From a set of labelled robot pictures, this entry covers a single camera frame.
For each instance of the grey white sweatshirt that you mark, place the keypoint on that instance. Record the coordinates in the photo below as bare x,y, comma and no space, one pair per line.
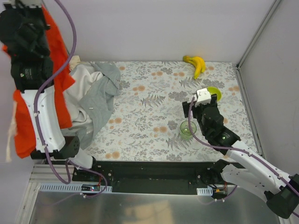
90,100

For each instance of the white cable duct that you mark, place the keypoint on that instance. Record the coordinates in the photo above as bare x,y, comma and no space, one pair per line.
74,188
204,191

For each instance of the floral patterned table mat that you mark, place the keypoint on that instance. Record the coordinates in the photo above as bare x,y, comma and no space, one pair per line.
147,113

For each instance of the white right cable duct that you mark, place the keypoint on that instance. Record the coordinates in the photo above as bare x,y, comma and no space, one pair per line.
204,191

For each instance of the white left cable duct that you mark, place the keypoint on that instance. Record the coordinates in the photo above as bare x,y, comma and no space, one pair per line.
74,188

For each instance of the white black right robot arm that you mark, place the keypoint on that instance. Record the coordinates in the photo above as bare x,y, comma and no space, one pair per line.
279,189

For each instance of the green translucent plastic cup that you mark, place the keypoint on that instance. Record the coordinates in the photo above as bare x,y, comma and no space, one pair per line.
185,132

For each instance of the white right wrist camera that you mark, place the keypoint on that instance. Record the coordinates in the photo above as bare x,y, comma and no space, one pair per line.
202,97

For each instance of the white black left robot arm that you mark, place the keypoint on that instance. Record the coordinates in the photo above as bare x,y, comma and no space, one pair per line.
40,70

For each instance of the yellow banana bunch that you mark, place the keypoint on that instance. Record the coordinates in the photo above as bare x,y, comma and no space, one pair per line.
198,63

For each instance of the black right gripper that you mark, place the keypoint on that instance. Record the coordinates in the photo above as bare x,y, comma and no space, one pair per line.
187,108

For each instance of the beige cloth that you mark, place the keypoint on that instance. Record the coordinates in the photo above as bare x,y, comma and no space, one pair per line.
75,60

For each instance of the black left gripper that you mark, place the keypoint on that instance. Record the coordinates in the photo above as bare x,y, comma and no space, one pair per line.
27,43

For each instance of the lime green bowl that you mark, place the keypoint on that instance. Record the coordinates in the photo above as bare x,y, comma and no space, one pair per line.
214,90

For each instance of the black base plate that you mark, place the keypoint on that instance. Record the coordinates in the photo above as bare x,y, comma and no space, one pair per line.
148,177

